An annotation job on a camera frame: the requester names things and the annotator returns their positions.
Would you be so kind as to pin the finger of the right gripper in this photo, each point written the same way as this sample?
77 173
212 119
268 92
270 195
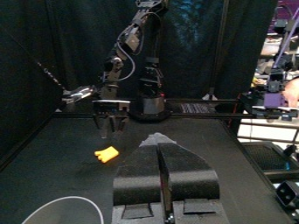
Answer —
119 127
103 127

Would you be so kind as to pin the pink plate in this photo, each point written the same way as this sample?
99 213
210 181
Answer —
93 204

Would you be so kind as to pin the white corner bracket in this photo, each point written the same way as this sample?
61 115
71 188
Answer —
210 96

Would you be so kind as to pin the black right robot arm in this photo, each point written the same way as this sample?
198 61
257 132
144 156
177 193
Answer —
152 87

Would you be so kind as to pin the black box with holes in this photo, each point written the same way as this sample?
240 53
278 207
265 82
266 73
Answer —
289 194

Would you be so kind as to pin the black mesh tray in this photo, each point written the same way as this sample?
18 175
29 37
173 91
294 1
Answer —
265 156

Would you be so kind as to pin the black vertical frame pole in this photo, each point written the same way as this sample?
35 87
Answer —
220 46

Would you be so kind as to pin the person's hand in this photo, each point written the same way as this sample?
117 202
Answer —
292 92

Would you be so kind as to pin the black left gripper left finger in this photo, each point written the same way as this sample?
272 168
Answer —
134 175

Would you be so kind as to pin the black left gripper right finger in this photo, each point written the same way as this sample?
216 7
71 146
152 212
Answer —
189 175

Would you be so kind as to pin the black horizontal frame bar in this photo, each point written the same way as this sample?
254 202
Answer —
218 115

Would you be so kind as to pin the yellow toy fries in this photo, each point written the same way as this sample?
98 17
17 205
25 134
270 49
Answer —
107 154

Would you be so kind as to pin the shiny silver clamp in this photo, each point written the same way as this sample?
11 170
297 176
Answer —
78 94

